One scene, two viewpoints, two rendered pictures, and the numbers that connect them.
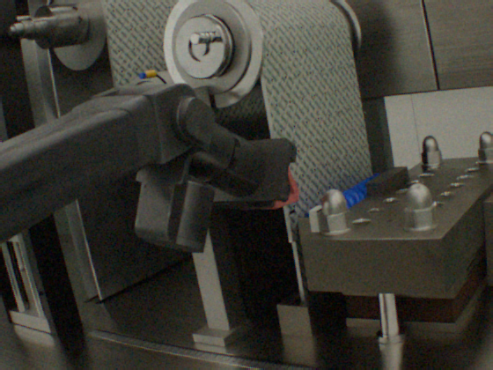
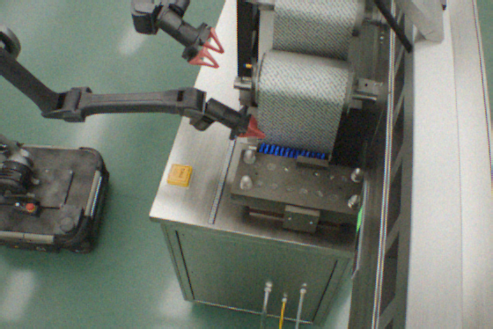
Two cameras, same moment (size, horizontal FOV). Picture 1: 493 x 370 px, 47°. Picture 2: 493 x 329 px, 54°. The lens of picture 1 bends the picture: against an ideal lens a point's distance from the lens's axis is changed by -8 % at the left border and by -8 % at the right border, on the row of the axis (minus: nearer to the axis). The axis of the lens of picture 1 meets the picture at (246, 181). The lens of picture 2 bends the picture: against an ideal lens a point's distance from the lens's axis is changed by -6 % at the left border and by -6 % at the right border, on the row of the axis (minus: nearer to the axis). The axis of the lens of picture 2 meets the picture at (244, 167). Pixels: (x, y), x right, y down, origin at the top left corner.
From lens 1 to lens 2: 1.44 m
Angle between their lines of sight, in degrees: 68
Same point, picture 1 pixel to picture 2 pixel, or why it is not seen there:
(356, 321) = not seen: hidden behind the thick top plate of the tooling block
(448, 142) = not seen: outside the picture
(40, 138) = (141, 101)
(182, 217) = (196, 122)
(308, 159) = (277, 132)
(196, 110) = (189, 113)
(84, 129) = (153, 105)
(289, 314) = not seen: hidden behind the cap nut
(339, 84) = (318, 121)
